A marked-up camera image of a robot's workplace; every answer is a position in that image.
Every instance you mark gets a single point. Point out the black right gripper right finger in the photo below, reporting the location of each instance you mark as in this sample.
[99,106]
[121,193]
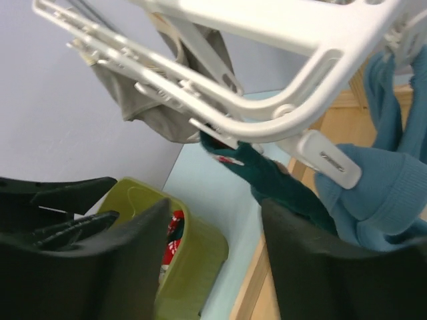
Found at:
[318,276]

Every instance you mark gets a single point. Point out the grey beige sock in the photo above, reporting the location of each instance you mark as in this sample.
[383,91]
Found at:
[169,123]

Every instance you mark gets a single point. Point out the light blue sock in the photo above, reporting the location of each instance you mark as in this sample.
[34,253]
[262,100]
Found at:
[382,212]

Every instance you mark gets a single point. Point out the white plastic clip hanger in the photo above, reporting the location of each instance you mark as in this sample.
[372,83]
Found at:
[275,66]

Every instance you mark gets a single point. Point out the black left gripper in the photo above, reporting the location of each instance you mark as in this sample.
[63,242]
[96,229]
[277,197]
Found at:
[53,214]

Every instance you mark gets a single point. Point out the red christmas sock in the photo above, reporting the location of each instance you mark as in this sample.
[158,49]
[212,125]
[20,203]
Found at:
[174,234]

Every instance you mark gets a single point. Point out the dark green christmas sock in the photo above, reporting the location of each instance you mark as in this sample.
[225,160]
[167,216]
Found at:
[269,179]

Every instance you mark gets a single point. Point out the olive green plastic bin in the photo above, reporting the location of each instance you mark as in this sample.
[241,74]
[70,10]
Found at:
[186,285]

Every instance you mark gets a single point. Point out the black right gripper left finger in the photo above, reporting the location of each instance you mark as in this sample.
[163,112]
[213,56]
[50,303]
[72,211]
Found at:
[111,275]

